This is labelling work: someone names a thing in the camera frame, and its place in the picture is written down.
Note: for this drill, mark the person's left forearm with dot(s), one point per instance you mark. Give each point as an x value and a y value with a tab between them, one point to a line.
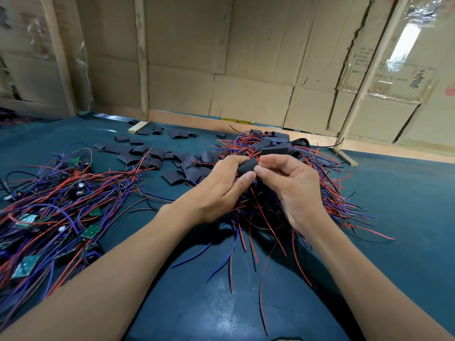
92	294

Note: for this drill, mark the wooden ledge board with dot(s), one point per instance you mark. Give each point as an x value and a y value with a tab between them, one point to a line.
405	149

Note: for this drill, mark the pile of black sleeve pieces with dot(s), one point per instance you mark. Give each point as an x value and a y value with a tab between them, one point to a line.
174	177

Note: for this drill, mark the person's left hand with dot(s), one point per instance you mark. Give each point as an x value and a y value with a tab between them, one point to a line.
210	195

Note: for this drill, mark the yellow strip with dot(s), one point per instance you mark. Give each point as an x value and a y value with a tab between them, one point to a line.
236	122

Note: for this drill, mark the clear plastic sheet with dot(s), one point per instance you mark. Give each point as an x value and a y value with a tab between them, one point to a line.
405	39

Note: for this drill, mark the pile of sleeved wired boards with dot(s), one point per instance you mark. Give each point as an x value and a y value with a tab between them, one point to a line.
274	147

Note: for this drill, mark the person's right hand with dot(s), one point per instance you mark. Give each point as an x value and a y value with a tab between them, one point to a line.
298	195

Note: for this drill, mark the black heat-shrink sleeve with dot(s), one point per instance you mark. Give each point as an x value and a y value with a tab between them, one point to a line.
247	167

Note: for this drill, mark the person's right forearm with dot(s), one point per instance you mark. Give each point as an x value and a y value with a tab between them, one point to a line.
377	294

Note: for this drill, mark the thin wooden post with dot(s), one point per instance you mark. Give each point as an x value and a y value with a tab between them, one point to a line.
141	60

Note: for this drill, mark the pile of unsleeved wired boards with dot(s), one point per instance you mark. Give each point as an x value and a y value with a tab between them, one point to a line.
50	209

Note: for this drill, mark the pale slanted wooden post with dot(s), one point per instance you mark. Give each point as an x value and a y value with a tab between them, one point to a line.
370	71

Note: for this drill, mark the wide wooden post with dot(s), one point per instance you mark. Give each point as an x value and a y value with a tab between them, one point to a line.
58	60

